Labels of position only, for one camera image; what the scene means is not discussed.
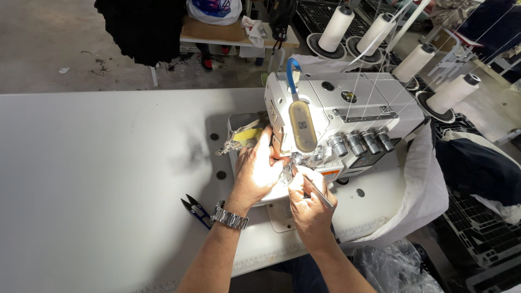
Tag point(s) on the person's dark trousers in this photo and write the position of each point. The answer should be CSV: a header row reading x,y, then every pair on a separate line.
x,y
301,274

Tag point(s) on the white printed plastic bag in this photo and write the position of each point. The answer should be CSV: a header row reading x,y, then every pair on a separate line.
x,y
213,10

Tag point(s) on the person's right hand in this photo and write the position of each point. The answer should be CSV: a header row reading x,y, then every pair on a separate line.
x,y
310,207

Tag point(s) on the white fabric sack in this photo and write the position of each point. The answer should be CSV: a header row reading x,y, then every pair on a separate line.
x,y
411,195

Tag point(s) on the person's left hand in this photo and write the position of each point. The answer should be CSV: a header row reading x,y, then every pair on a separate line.
x,y
255,171

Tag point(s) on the black electric fan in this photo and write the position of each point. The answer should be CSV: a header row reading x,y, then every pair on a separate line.
x,y
281,16

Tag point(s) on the white thread cone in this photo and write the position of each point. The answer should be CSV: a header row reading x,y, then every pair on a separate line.
x,y
414,62
375,33
336,28
452,93

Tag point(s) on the clear plastic bag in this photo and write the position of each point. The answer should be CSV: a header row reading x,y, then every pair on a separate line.
x,y
390,268

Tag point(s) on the dark navy fabric pile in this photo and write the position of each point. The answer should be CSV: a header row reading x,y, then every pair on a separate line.
x,y
476,167

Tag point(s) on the silver metal wristwatch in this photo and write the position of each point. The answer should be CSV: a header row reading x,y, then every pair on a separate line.
x,y
228,217

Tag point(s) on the black plastic pallet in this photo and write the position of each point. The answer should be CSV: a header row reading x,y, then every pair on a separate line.
x,y
480,232
325,16

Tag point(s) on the person's right fingers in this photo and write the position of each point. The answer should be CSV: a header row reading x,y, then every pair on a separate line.
x,y
300,184

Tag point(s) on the wooden work table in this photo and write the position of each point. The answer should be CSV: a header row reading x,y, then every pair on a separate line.
x,y
228,34

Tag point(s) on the white crumpled cloth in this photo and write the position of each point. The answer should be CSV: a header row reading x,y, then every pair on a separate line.
x,y
254,30

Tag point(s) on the silver metal tweezers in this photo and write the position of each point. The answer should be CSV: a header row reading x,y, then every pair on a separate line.
x,y
314,189

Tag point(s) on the blue thread snips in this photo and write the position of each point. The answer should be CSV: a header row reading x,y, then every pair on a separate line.
x,y
197,210

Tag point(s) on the black hanging garment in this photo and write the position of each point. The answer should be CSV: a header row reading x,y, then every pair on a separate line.
x,y
142,28

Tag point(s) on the blue gooseneck work lamp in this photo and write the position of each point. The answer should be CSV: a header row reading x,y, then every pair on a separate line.
x,y
300,114

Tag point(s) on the white overlock sewing machine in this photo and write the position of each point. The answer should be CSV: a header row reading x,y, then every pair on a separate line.
x,y
342,114

